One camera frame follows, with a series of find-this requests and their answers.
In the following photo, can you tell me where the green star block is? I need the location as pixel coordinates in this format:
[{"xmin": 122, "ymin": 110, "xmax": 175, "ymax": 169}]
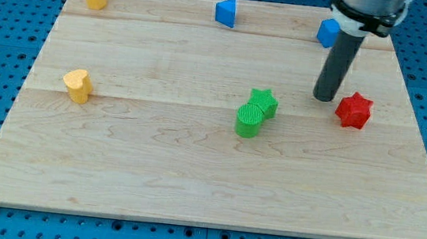
[{"xmin": 248, "ymin": 89, "xmax": 279, "ymax": 120}]

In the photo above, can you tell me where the yellow heart block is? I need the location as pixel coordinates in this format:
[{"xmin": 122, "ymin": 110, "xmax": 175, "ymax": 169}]
[{"xmin": 62, "ymin": 69, "xmax": 93, "ymax": 104}]

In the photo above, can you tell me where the blue cube block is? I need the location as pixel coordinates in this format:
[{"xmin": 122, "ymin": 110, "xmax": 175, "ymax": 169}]
[{"xmin": 316, "ymin": 18, "xmax": 341, "ymax": 48}]

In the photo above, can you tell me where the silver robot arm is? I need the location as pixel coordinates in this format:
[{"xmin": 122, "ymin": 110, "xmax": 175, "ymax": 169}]
[{"xmin": 312, "ymin": 0, "xmax": 413, "ymax": 102}]

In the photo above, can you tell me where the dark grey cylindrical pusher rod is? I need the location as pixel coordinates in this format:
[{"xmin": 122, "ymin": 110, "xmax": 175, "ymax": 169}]
[{"xmin": 312, "ymin": 31, "xmax": 364, "ymax": 102}]

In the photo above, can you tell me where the red star block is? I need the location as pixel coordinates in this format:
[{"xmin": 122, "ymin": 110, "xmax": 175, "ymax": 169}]
[{"xmin": 335, "ymin": 92, "xmax": 373, "ymax": 129}]

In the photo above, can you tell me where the green cylinder block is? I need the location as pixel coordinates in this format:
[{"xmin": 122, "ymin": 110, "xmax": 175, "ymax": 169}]
[{"xmin": 235, "ymin": 103, "xmax": 265, "ymax": 138}]

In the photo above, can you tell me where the blue triangle block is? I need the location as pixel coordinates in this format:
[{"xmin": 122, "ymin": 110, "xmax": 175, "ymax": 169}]
[{"xmin": 214, "ymin": 0, "xmax": 236, "ymax": 28}]

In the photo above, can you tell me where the light wooden board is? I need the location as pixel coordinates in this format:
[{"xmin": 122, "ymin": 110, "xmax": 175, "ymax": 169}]
[{"xmin": 0, "ymin": 0, "xmax": 427, "ymax": 239}]

